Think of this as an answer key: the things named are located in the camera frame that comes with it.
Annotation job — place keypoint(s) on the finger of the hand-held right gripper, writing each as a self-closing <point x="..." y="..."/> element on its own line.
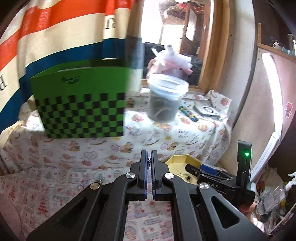
<point x="193" y="170"/>
<point x="209" y="168"/>

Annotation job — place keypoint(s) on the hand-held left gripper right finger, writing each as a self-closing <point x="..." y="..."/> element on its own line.
<point x="154" y="179"/>

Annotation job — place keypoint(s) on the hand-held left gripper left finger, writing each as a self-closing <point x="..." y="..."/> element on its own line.
<point x="144" y="178"/>

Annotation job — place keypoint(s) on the gold hexagonal jewelry box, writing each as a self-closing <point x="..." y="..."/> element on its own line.
<point x="178" y="161"/>

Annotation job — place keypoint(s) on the green black checkered board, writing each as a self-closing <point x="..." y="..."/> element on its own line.
<point x="78" y="109"/>

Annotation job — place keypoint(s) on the person's right hand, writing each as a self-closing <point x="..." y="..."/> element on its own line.
<point x="247" y="210"/>

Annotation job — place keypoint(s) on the pile of papers and packets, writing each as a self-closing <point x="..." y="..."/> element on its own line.
<point x="275" y="199"/>

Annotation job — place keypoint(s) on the colourful patterned pen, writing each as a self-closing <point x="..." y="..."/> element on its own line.
<point x="189" y="114"/>

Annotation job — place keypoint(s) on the flat silver device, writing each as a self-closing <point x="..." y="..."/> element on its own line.
<point x="207" y="111"/>

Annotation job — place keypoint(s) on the bear print white cloth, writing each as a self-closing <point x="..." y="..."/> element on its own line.
<point x="92" y="148"/>

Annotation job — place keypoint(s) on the pink panel with sticker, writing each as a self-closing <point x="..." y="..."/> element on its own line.
<point x="266" y="97"/>

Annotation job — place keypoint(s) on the clear plastic lidded container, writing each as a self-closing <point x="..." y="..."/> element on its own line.
<point x="166" y="99"/>

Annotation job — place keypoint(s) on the white pink mesh cloth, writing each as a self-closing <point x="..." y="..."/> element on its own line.
<point x="173" y="60"/>

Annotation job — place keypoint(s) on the striped orange blue curtain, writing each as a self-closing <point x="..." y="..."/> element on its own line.
<point x="57" y="34"/>

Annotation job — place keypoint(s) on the wooden window frame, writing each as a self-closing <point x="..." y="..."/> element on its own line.
<point x="215" y="46"/>

